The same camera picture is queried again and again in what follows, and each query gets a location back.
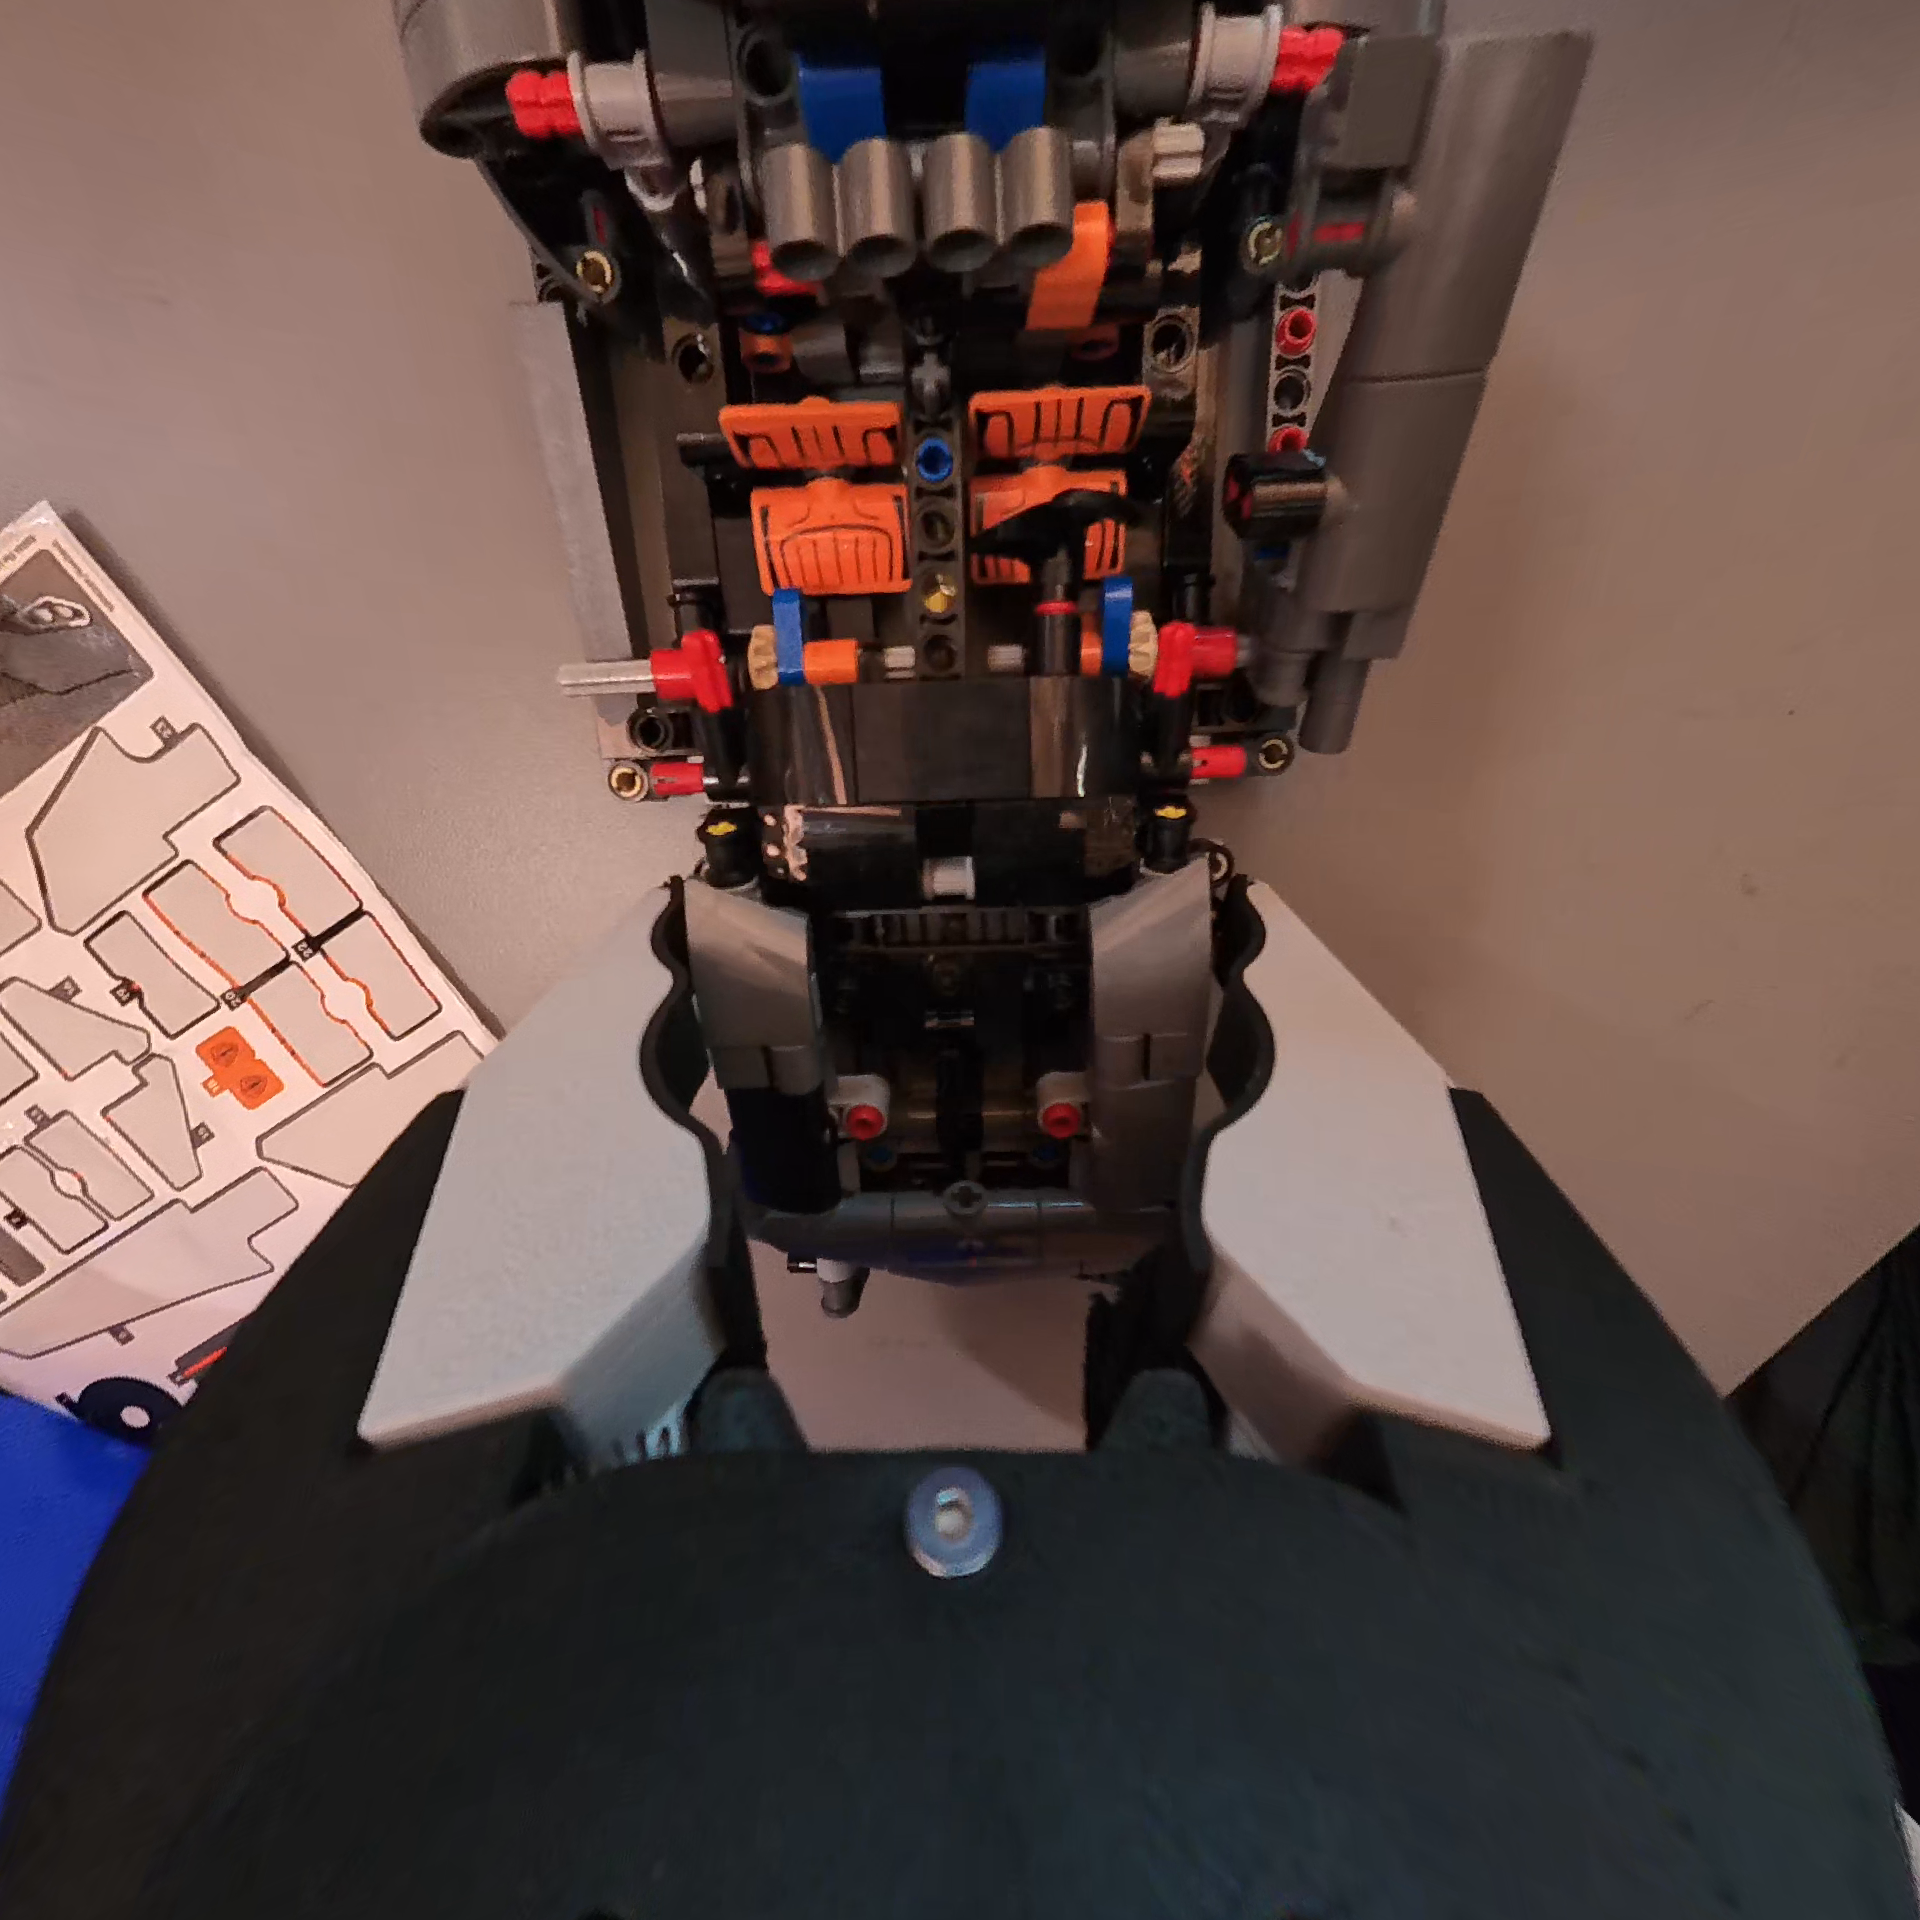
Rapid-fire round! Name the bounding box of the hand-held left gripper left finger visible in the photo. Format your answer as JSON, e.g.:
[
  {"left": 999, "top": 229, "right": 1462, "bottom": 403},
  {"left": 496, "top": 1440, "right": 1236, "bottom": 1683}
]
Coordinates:
[{"left": 355, "top": 878, "right": 773, "bottom": 1453}]

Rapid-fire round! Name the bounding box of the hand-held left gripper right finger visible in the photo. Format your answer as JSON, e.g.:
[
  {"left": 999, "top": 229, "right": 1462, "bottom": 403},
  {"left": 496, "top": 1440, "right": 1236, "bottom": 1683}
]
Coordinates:
[{"left": 1175, "top": 874, "right": 1555, "bottom": 1453}]

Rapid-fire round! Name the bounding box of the grey black lego car chassis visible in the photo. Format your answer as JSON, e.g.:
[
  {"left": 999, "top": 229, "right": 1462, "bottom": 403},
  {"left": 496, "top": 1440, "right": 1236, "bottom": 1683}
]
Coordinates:
[{"left": 390, "top": 0, "right": 1592, "bottom": 1326}]

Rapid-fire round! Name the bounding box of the lego sticker sheet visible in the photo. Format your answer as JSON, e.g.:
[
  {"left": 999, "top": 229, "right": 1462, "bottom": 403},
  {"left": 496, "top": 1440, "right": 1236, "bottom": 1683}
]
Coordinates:
[{"left": 0, "top": 503, "right": 502, "bottom": 1449}]

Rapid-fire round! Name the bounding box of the person's green shirt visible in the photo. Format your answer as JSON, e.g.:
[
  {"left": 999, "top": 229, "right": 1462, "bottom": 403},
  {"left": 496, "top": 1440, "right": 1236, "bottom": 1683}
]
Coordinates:
[{"left": 1722, "top": 1244, "right": 1920, "bottom": 1703}]

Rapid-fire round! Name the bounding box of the blue instruction booklet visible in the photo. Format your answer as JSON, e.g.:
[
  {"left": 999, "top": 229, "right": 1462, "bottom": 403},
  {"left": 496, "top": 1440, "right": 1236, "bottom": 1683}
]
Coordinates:
[{"left": 0, "top": 1387, "right": 168, "bottom": 1781}]

